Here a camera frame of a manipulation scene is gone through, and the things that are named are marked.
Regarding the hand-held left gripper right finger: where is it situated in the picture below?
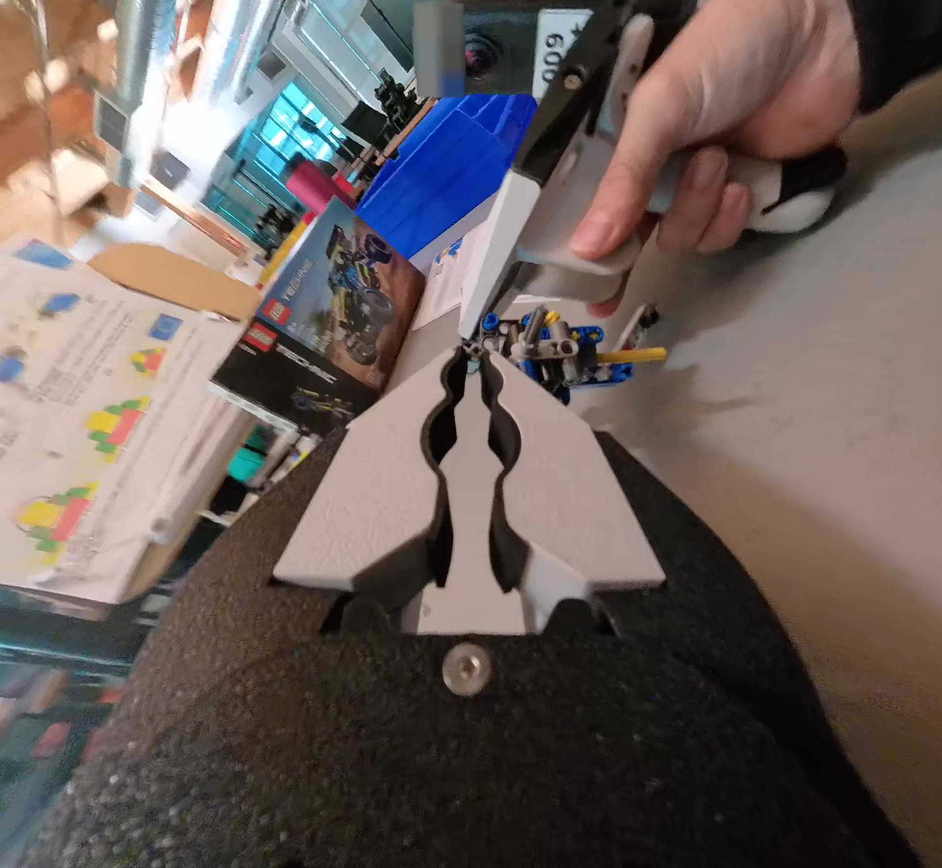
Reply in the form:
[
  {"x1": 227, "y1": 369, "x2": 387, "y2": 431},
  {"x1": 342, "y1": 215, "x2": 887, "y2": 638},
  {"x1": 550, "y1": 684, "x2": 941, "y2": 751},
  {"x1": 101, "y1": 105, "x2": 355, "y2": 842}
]
[{"x1": 478, "y1": 351, "x2": 667, "y2": 600}]

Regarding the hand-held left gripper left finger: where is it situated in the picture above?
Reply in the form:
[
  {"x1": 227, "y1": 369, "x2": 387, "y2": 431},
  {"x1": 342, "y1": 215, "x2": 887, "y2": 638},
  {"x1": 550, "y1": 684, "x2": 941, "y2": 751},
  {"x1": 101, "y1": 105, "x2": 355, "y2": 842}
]
[{"x1": 272, "y1": 349, "x2": 472, "y2": 593}]

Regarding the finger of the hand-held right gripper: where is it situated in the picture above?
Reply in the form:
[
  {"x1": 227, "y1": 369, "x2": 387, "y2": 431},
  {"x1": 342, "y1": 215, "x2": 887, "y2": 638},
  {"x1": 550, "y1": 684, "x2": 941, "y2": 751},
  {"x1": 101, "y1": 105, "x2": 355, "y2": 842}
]
[{"x1": 458, "y1": 171, "x2": 542, "y2": 339}]

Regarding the blue grey lego sub-assembly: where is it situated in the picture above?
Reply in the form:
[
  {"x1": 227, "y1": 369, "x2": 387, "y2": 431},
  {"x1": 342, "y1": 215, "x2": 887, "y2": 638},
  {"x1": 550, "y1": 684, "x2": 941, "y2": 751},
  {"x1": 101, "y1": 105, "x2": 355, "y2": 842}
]
[{"x1": 464, "y1": 305, "x2": 669, "y2": 406}]

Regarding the lego set cardboard box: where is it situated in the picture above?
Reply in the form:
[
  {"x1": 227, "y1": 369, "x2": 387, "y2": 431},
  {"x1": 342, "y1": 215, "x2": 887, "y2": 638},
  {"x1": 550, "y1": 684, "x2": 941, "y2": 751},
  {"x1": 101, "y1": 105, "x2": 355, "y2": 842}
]
[{"x1": 209, "y1": 197, "x2": 428, "y2": 435}]

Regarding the person's right hand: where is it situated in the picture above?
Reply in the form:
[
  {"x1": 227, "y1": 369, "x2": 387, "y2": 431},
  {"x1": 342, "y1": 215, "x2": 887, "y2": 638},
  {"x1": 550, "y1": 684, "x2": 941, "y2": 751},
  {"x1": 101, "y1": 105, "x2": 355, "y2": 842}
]
[{"x1": 570, "y1": 0, "x2": 864, "y2": 319}]

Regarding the folded paper leaflet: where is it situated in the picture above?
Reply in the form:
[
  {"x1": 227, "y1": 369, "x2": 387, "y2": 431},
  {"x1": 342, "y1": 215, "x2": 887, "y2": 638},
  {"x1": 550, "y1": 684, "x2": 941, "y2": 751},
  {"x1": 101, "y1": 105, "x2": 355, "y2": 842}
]
[{"x1": 412, "y1": 239, "x2": 479, "y2": 331}]

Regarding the blue storage bin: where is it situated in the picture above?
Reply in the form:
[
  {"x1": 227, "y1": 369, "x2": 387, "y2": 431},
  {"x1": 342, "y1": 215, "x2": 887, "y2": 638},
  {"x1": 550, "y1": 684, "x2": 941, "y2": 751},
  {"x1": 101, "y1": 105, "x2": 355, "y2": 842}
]
[{"x1": 357, "y1": 94, "x2": 538, "y2": 258}]

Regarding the magenta padded seat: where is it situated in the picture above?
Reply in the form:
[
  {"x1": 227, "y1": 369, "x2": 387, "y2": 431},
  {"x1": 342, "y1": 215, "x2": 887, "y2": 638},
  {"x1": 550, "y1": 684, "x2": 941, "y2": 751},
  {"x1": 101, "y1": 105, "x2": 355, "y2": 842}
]
[{"x1": 286, "y1": 160, "x2": 356, "y2": 218}]

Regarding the printed instruction sheet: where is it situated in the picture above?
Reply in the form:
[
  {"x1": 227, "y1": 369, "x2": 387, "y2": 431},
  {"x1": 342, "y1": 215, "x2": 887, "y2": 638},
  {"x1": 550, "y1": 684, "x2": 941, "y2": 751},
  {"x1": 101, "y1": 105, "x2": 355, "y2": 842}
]
[{"x1": 0, "y1": 239, "x2": 244, "y2": 604}]

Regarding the silver ventilation duct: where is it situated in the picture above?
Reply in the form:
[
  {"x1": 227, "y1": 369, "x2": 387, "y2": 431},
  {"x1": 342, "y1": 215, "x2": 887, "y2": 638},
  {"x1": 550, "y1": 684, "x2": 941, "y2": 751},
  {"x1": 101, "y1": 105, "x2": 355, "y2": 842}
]
[
  {"x1": 110, "y1": 0, "x2": 196, "y2": 185},
  {"x1": 195, "y1": 0, "x2": 295, "y2": 111}
]

